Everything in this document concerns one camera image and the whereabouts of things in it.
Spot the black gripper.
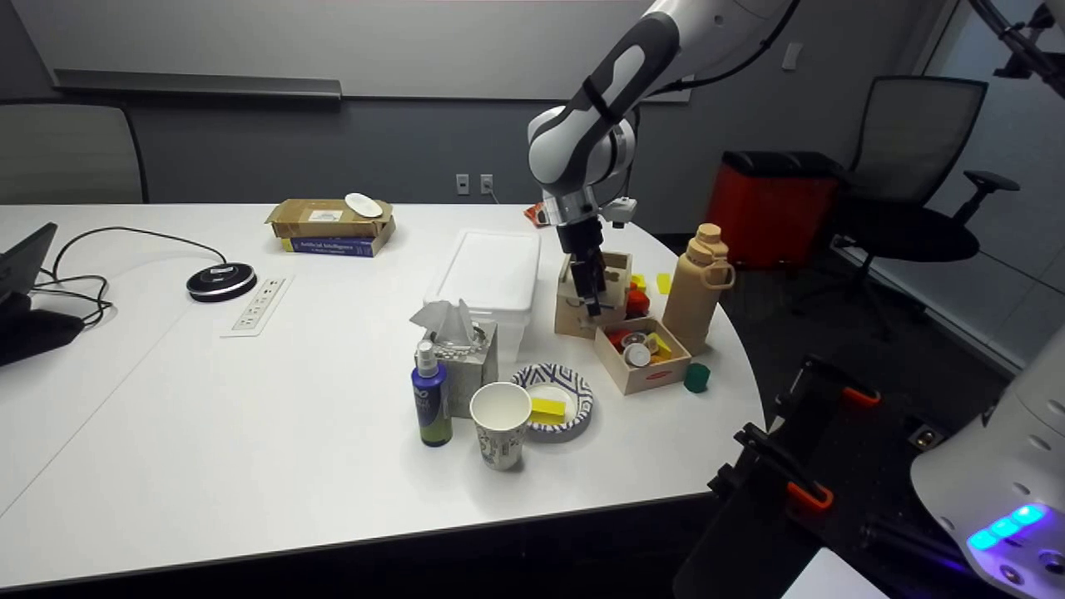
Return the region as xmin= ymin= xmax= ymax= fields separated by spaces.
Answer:
xmin=553 ymin=218 xmax=611 ymax=322

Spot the wooden shape sorter box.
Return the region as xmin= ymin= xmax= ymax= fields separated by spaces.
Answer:
xmin=553 ymin=250 xmax=634 ymax=341

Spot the wooden lid with shape holes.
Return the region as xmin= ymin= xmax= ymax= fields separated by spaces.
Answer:
xmin=554 ymin=250 xmax=634 ymax=301

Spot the open wooden toy tray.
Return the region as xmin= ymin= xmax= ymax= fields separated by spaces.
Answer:
xmin=588 ymin=312 xmax=696 ymax=401

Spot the grey tissue box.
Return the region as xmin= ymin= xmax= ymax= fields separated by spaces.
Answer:
xmin=406 ymin=296 xmax=502 ymax=422

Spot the red bin with black lid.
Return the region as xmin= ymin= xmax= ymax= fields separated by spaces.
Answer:
xmin=705 ymin=147 xmax=844 ymax=276

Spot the flat cardboard box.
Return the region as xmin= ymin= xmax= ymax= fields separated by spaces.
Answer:
xmin=263 ymin=196 xmax=398 ymax=246

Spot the red toy block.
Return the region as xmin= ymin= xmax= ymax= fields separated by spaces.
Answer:
xmin=623 ymin=273 xmax=656 ymax=321

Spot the patterned paper plate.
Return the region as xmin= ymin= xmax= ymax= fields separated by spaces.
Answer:
xmin=509 ymin=361 xmax=600 ymax=443

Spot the white plastic storage container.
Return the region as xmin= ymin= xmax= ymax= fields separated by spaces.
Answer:
xmin=425 ymin=224 xmax=545 ymax=368

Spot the tan plastic bottle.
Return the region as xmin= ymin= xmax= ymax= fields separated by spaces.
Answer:
xmin=659 ymin=219 xmax=737 ymax=361

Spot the yellow sponge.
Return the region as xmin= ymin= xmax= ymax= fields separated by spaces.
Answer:
xmin=525 ymin=394 xmax=571 ymax=428

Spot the green toy block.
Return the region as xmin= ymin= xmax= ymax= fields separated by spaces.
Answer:
xmin=680 ymin=361 xmax=715 ymax=395

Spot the white paper cup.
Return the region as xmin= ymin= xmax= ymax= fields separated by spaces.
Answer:
xmin=467 ymin=378 xmax=537 ymax=476

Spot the purple label sanitizer bottle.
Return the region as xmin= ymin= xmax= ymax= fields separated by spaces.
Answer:
xmin=410 ymin=337 xmax=456 ymax=448

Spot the white tape roll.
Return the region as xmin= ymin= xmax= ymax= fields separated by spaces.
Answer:
xmin=339 ymin=189 xmax=386 ymax=224

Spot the blue book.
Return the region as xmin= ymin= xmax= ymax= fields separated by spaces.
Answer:
xmin=285 ymin=234 xmax=382 ymax=259

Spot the black mesh office chair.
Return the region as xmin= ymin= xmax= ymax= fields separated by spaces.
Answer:
xmin=828 ymin=73 xmax=1022 ymax=342

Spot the round black speakerphone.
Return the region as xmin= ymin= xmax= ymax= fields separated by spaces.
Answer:
xmin=183 ymin=259 xmax=263 ymax=307

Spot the white paper sheet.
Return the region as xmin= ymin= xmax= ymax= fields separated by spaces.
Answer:
xmin=780 ymin=543 xmax=892 ymax=599

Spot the grey whiteboard tray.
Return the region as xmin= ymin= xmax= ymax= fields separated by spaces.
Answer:
xmin=50 ymin=66 xmax=346 ymax=104

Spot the beige chair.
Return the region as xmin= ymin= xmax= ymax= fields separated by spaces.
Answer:
xmin=0 ymin=101 xmax=150 ymax=208

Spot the black clamp with orange handle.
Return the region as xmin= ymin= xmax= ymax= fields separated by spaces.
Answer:
xmin=705 ymin=418 xmax=838 ymax=526
xmin=773 ymin=354 xmax=887 ymax=448

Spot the white wall whiteboard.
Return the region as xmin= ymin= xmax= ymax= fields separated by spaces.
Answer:
xmin=7 ymin=0 xmax=696 ymax=108

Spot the black cable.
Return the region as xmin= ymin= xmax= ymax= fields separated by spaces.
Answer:
xmin=31 ymin=224 xmax=230 ymax=328

